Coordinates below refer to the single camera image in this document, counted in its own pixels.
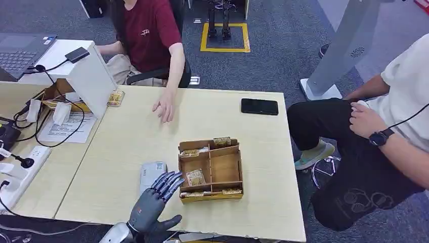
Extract person's left hand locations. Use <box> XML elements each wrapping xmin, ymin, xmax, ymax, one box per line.
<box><xmin>151</xmin><ymin>90</ymin><xmax>176</xmax><ymax>124</ymax></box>
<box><xmin>349</xmin><ymin>100</ymin><xmax>380</xmax><ymax>139</ymax></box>

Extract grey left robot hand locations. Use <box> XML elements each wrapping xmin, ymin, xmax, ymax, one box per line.
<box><xmin>127</xmin><ymin>171</ymin><xmax>186</xmax><ymax>235</ymax></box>

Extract black wristwatch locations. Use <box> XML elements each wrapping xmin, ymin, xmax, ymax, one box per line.
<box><xmin>368</xmin><ymin>128</ymin><xmax>396</xmax><ymax>147</ymax></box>

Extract black office chair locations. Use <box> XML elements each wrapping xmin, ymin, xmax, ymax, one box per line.
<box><xmin>110</xmin><ymin>0</ymin><xmax>192</xmax><ymax>89</ymax></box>

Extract stack of yellow cards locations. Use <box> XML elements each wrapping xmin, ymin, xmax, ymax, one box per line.
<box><xmin>107</xmin><ymin>90</ymin><xmax>125</xmax><ymax>107</ymax></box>

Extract person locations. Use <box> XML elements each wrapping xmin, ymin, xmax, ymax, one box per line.
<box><xmin>97</xmin><ymin>0</ymin><xmax>186</xmax><ymax>124</ymax></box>
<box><xmin>286</xmin><ymin>32</ymin><xmax>429</xmax><ymax>233</ymax></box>

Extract chrome chair base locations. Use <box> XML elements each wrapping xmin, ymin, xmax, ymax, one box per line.
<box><xmin>311</xmin><ymin>155</ymin><xmax>340</xmax><ymax>189</ymax></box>

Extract white desk shelf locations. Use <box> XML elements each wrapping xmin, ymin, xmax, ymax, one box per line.
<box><xmin>18</xmin><ymin>39</ymin><xmax>118</xmax><ymax>120</ymax></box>

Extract white floor stand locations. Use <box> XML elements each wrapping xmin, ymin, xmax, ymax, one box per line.
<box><xmin>299</xmin><ymin>0</ymin><xmax>383</xmax><ymax>102</ymax></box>

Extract yellow floor tape square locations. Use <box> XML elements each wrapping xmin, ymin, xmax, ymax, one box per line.
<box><xmin>200</xmin><ymin>22</ymin><xmax>251</xmax><ymax>54</ymax></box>

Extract wooden divided box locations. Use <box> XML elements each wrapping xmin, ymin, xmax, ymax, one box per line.
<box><xmin>177</xmin><ymin>136</ymin><xmax>245</xmax><ymax>205</ymax></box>

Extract yellow box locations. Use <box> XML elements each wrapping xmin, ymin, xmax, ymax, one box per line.
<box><xmin>41</xmin><ymin>100</ymin><xmax>92</xmax><ymax>114</ymax></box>

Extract black smartphone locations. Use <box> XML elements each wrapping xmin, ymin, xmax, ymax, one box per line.
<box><xmin>240</xmin><ymin>98</ymin><xmax>279</xmax><ymax>116</ymax></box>

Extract black robot legs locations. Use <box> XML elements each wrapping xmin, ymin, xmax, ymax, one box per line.
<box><xmin>207</xmin><ymin>0</ymin><xmax>233</xmax><ymax>41</ymax></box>

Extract printed paper sheet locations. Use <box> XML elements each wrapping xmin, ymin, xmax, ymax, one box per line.
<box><xmin>37</xmin><ymin>112</ymin><xmax>98</xmax><ymax>144</ymax></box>

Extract black power bank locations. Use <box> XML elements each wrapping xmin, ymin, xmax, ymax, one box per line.
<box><xmin>64</xmin><ymin>46</ymin><xmax>91</xmax><ymax>64</ymax></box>

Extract white wrapped adapter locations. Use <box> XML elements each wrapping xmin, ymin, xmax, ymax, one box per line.
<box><xmin>52</xmin><ymin>102</ymin><xmax>72</xmax><ymax>127</ymax></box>
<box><xmin>26</xmin><ymin>98</ymin><xmax>42</xmax><ymax>124</ymax></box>

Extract brown cardboard box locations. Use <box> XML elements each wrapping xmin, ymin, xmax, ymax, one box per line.
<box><xmin>42</xmin><ymin>78</ymin><xmax>76</xmax><ymax>102</ymax></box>

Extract black cabinet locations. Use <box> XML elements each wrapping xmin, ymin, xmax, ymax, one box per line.
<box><xmin>79</xmin><ymin>0</ymin><xmax>105</xmax><ymax>19</ymax></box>

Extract white power strip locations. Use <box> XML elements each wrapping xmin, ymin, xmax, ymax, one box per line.
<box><xmin>0</xmin><ymin>145</ymin><xmax>52</xmax><ymax>212</ymax></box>

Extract black plug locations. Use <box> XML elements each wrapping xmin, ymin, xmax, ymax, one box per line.
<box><xmin>11</xmin><ymin>153</ymin><xmax>35</xmax><ymax>170</ymax></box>

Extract dark laptop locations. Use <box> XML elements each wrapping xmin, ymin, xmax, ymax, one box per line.
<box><xmin>0</xmin><ymin>32</ymin><xmax>59</xmax><ymax>83</ymax></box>

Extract black electronic device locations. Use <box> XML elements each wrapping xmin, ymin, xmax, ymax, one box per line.
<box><xmin>0</xmin><ymin>121</ymin><xmax>22</xmax><ymax>152</ymax></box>

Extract thin black cable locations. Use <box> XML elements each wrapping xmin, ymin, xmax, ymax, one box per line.
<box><xmin>388</xmin><ymin>103</ymin><xmax>429</xmax><ymax>130</ymax></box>

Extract long black cable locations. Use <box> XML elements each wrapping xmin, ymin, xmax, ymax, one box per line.
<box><xmin>34</xmin><ymin>64</ymin><xmax>85</xmax><ymax>148</ymax></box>

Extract grey floor cable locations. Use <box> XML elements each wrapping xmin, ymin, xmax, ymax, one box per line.
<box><xmin>0</xmin><ymin>221</ymin><xmax>103</xmax><ymax>236</ymax></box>

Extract black power bank cable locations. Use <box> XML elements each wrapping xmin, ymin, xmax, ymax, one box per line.
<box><xmin>24</xmin><ymin>58</ymin><xmax>70</xmax><ymax>74</ymax></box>

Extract black cable with white tag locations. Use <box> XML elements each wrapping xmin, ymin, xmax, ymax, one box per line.
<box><xmin>13</xmin><ymin>89</ymin><xmax>46</xmax><ymax>131</ymax></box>

